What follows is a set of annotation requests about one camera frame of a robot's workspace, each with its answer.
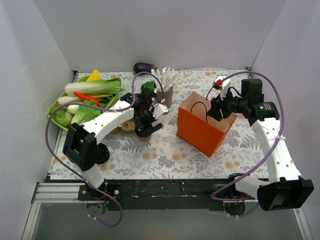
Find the purple eggplant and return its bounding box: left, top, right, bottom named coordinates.
left=133, top=62, right=158, bottom=74

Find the napa cabbage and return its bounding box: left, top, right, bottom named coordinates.
left=64, top=77, right=122, bottom=96

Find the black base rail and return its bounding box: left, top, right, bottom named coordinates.
left=77, top=179, right=257, bottom=212

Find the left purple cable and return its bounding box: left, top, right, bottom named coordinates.
left=45, top=71, right=166, bottom=227

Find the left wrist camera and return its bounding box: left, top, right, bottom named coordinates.
left=151, top=102, right=169, bottom=120

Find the red chili pepper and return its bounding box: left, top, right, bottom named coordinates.
left=73, top=92, right=100, bottom=106

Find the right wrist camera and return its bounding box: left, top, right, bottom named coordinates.
left=212, top=75, right=231, bottom=100

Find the stack of paper cups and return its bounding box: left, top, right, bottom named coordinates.
left=110, top=126, right=121, bottom=135

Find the aluminium frame rail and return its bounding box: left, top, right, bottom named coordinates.
left=32, top=181, right=301, bottom=204

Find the white radish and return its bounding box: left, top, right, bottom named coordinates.
left=57, top=95, right=83, bottom=105

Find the green pepper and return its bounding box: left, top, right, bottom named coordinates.
left=140, top=81, right=155, bottom=92

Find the green vegetable tray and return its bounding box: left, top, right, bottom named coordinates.
left=47, top=75, right=124, bottom=131

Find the floral table mat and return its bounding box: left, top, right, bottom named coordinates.
left=49, top=69, right=272, bottom=180

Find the grey straw holder cup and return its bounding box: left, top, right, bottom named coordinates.
left=156, top=87, right=174, bottom=109

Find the yellow corn cob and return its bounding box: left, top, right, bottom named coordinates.
left=86, top=69, right=101, bottom=82

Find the green lettuce leaf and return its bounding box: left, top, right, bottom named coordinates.
left=70, top=105, right=102, bottom=125

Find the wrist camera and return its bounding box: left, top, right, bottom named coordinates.
left=151, top=102, right=169, bottom=120
left=212, top=75, right=231, bottom=100

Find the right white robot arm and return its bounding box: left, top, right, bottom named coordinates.
left=206, top=77, right=314, bottom=211

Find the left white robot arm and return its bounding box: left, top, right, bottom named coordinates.
left=62, top=88, right=169, bottom=200

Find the orange paper bag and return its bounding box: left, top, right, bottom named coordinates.
left=177, top=91, right=238, bottom=158

